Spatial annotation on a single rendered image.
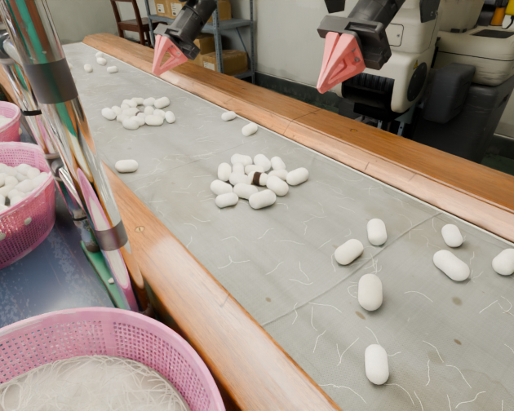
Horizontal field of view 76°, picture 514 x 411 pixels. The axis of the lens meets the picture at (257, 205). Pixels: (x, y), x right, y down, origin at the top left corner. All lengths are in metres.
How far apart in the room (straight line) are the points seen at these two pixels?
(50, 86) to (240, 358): 0.23
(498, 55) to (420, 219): 0.82
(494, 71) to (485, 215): 0.79
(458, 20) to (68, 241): 1.20
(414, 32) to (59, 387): 0.98
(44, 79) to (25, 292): 0.35
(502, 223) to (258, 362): 0.34
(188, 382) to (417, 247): 0.29
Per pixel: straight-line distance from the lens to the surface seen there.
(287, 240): 0.40
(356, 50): 0.54
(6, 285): 0.56
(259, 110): 0.71
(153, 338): 0.32
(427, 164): 0.55
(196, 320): 0.31
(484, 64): 1.24
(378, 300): 0.34
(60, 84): 0.23
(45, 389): 0.36
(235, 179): 0.48
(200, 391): 0.29
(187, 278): 0.34
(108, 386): 0.34
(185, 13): 0.83
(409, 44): 1.02
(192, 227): 0.43
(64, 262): 0.55
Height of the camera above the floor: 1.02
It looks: 37 degrees down
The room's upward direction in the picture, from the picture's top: 2 degrees counter-clockwise
